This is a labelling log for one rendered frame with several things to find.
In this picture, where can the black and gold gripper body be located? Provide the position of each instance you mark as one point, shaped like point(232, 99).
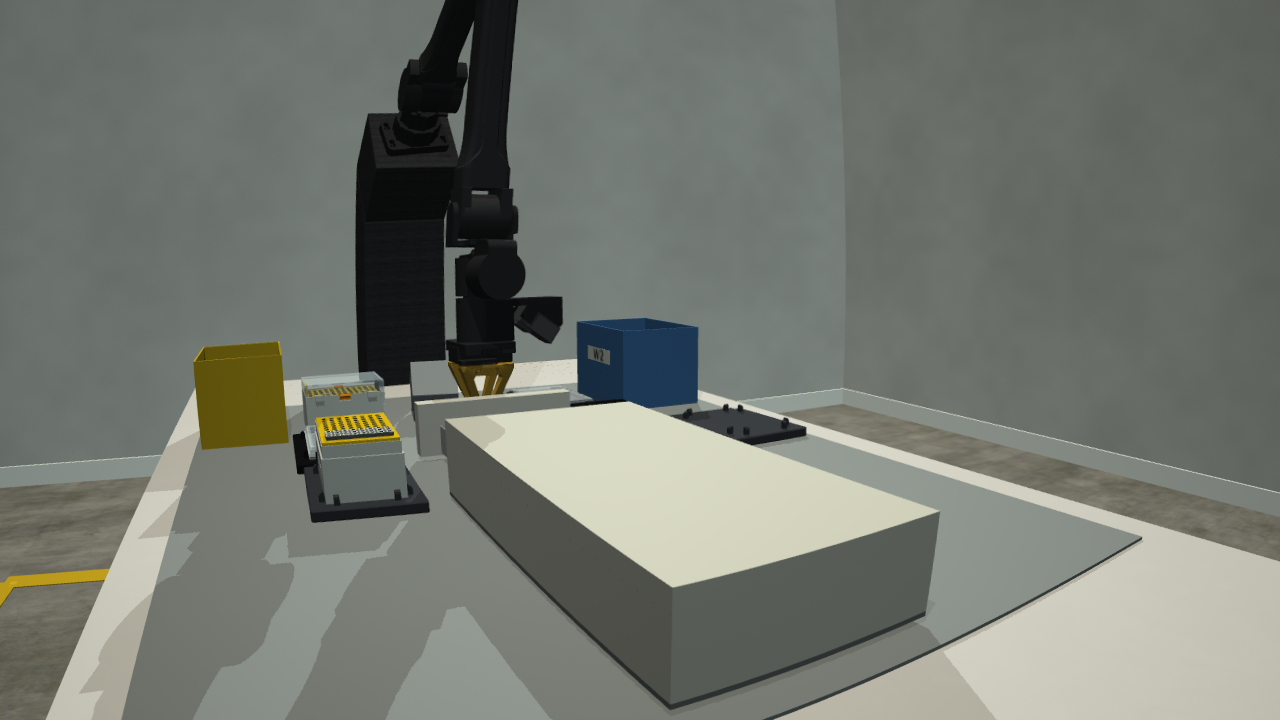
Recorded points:
point(471, 347)

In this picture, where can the yellow bin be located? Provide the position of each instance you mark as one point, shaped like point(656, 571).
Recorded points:
point(240, 401)

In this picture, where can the blue open-top bin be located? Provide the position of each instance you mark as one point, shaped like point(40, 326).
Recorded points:
point(651, 368)

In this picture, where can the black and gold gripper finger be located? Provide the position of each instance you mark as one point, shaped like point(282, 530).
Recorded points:
point(488, 384)
point(503, 370)

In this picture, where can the large cream rectangular box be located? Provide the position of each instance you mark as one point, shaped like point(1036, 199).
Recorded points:
point(699, 563)

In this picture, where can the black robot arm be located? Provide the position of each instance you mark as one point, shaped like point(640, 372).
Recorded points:
point(495, 271)

